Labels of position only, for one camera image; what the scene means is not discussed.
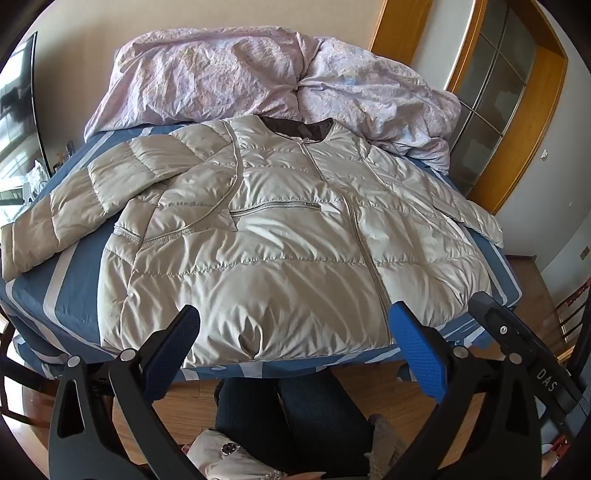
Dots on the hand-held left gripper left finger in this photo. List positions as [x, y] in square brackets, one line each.
[173, 344]

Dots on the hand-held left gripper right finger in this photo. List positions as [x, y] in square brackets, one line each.
[418, 350]

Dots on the beige puffer jacket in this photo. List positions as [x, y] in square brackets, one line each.
[277, 240]

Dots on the dark wooden chair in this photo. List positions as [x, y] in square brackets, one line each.
[572, 318]

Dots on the grey furry slipper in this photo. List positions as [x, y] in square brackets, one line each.
[385, 443]

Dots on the blue white striped bedsheet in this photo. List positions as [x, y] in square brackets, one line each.
[69, 286]

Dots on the person's dark blue jeans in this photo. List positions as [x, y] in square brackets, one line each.
[314, 424]

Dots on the pile of small desk items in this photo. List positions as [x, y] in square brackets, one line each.
[51, 170]

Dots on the wooden glass panel door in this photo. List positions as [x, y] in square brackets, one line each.
[547, 101]

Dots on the pink floral duvet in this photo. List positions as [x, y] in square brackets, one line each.
[240, 74]

